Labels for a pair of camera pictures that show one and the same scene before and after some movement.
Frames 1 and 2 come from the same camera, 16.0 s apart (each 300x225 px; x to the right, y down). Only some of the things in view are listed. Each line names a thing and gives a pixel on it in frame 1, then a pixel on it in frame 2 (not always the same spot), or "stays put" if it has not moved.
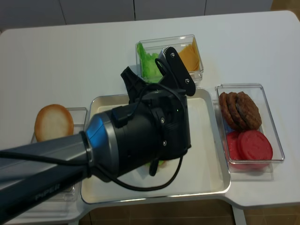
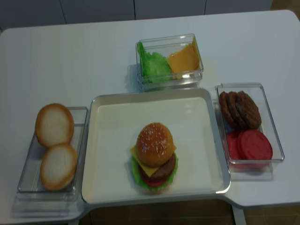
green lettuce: [160, 163] → [137, 176]
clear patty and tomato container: [251, 143] stays put
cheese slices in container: [191, 57] stays put
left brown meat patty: [223, 102] stays put
